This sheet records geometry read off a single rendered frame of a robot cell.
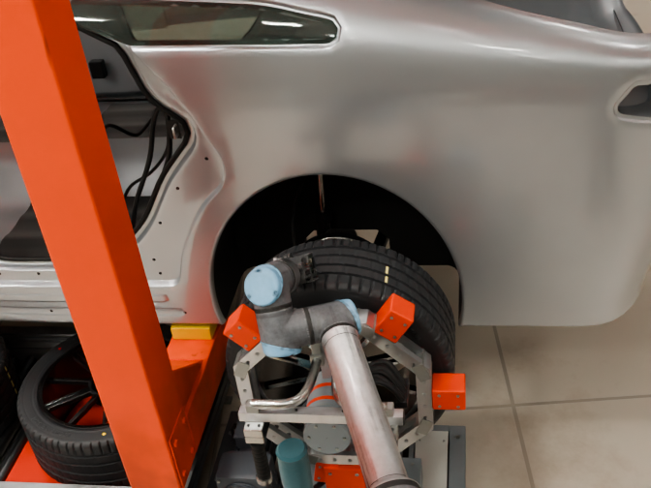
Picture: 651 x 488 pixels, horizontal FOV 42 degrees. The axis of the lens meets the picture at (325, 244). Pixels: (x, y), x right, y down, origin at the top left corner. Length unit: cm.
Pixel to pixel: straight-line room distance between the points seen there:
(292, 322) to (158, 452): 75
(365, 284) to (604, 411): 157
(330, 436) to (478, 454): 118
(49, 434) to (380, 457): 157
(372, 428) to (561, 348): 213
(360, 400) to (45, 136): 91
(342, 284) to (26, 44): 97
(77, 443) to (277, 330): 118
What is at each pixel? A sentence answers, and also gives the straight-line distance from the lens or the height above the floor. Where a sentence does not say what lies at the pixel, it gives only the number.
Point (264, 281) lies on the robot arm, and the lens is 196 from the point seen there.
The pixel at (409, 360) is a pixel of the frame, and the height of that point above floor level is 99.
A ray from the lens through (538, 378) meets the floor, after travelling 367.
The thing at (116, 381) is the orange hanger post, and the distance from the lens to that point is 241.
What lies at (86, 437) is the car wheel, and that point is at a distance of 299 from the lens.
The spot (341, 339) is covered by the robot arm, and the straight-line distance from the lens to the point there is 194.
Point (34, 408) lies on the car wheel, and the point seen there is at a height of 50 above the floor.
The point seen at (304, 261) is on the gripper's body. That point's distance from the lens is 217.
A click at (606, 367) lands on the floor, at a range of 376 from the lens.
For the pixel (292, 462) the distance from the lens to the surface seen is 241.
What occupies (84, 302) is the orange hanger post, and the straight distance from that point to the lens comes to 225.
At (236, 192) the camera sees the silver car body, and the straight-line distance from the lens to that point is 255.
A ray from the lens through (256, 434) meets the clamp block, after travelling 221.
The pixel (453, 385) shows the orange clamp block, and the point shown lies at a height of 88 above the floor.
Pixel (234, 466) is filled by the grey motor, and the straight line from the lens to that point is 288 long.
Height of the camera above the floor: 251
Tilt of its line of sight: 34 degrees down
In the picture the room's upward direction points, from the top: 7 degrees counter-clockwise
